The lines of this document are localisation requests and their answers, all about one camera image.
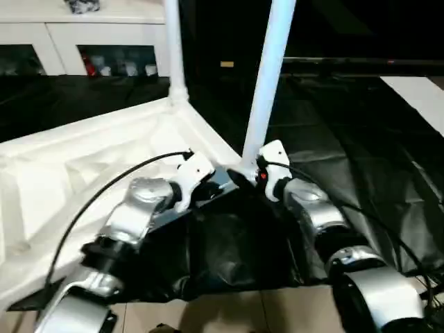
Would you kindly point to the black table mat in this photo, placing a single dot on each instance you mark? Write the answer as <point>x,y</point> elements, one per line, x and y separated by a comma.
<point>347,156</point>

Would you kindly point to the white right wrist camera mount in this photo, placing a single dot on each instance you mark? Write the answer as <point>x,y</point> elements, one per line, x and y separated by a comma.
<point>275,154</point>

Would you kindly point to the white glass-door cabinet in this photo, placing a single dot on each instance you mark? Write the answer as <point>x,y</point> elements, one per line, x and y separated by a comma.
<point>76,34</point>

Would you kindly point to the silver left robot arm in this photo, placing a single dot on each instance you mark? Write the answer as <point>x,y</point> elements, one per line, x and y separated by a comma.
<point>138,211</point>

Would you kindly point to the white board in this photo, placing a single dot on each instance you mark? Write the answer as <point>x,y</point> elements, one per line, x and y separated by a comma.
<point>423,100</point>

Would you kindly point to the small tan label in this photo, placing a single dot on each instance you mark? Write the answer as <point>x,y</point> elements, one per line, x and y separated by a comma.
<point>227,64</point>

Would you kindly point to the white jar in cabinet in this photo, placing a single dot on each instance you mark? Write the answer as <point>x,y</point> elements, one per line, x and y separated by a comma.
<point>150,69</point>

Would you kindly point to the white plastic table top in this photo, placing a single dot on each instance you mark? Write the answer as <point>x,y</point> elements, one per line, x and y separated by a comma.
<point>69,166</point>

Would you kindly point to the white plastic table leg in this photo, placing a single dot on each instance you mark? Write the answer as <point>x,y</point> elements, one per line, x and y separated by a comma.
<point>175,52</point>
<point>270,69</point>

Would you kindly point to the black bundle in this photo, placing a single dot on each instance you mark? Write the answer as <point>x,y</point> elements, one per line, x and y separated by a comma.
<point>82,6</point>

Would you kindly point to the red item in cabinet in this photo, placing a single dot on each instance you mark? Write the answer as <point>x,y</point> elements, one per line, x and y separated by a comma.
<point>89,66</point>

